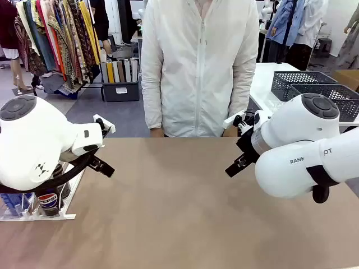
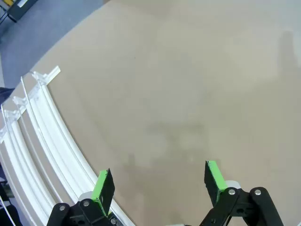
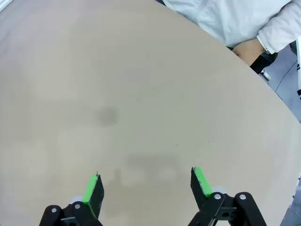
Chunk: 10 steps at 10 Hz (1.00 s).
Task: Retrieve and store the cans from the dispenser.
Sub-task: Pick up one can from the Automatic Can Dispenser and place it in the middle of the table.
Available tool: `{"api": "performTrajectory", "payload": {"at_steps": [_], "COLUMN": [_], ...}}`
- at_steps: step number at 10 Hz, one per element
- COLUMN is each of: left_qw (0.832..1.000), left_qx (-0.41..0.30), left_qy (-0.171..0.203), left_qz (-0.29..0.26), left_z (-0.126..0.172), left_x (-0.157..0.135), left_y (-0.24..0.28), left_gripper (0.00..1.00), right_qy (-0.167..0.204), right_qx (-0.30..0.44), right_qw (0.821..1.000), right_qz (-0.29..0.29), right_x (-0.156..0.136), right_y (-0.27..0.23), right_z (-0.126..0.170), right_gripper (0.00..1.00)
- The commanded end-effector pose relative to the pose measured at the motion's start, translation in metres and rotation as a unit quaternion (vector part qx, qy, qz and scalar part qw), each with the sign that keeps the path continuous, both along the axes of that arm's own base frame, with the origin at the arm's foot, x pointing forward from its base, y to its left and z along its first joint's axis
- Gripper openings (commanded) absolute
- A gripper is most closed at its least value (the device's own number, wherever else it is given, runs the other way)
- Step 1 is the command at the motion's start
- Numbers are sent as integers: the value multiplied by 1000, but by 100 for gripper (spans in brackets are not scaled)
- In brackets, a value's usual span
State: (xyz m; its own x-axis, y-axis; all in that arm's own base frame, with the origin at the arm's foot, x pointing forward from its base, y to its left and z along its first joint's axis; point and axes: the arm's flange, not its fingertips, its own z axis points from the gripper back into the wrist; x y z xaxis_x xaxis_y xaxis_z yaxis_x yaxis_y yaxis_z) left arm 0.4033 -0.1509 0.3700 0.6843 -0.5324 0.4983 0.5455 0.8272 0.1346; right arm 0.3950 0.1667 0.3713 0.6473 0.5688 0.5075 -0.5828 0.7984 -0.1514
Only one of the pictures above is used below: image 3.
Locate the person's left forearm white sleeve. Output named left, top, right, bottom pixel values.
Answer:
left=256, top=13, right=301, bottom=55

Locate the black office chair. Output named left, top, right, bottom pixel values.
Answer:
left=249, top=50, right=278, bottom=82

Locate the person's left hand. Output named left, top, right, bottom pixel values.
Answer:
left=232, top=38, right=266, bottom=66

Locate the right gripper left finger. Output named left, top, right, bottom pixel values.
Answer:
left=39, top=173, right=105, bottom=226

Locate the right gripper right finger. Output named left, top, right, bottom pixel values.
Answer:
left=188, top=166, right=268, bottom=226

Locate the person in white jacket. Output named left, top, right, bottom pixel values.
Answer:
left=162, top=0, right=301, bottom=48

